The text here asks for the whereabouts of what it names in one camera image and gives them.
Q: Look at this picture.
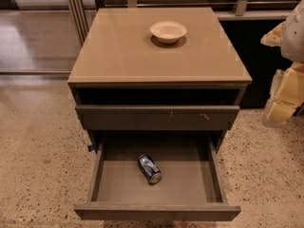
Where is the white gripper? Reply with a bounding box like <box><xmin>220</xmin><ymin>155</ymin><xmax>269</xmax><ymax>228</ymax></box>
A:
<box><xmin>260</xmin><ymin>22</ymin><xmax>304</xmax><ymax>127</ymax></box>

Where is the blue pepsi can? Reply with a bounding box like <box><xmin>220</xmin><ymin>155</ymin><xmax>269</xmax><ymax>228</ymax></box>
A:
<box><xmin>138</xmin><ymin>154</ymin><xmax>162</xmax><ymax>184</ymax></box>

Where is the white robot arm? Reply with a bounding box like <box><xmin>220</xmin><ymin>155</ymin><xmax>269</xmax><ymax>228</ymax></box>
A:
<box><xmin>260</xmin><ymin>0</ymin><xmax>304</xmax><ymax>127</ymax></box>

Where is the grey drawer cabinet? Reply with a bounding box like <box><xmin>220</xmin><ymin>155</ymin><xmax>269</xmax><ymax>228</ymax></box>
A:
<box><xmin>68</xmin><ymin>8</ymin><xmax>252</xmax><ymax>146</ymax></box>

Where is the open grey middle drawer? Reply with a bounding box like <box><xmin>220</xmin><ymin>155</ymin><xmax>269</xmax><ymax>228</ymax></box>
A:
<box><xmin>74</xmin><ymin>132</ymin><xmax>240</xmax><ymax>221</ymax></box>

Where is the grey top drawer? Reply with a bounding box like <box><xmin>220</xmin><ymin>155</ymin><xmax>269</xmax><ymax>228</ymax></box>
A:
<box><xmin>75</xmin><ymin>104</ymin><xmax>239</xmax><ymax>131</ymax></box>

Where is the white ceramic bowl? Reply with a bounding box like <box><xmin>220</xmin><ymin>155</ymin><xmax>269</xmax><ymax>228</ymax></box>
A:
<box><xmin>150</xmin><ymin>21</ymin><xmax>187</xmax><ymax>44</ymax></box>

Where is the blue tape piece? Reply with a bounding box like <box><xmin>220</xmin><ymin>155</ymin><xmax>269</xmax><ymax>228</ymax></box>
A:
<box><xmin>87</xmin><ymin>145</ymin><xmax>95</xmax><ymax>152</ymax></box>

